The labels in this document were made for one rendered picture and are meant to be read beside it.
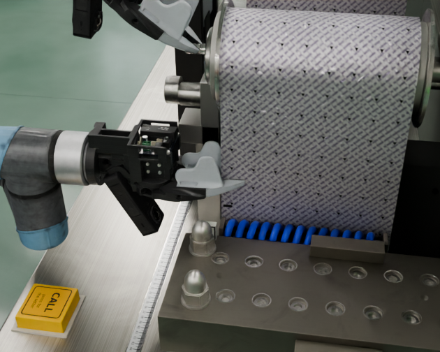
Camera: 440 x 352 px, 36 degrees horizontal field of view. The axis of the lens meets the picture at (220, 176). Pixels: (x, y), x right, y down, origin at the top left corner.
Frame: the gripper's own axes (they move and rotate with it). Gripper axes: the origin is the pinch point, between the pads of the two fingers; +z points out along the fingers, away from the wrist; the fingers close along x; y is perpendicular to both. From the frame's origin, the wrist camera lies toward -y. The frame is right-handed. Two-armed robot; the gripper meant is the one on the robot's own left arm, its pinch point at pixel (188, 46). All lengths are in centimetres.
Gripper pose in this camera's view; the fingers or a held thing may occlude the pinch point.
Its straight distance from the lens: 88.1
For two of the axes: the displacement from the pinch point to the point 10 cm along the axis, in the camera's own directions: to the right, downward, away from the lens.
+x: 1.7, -5.5, 8.1
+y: 6.2, -5.8, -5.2
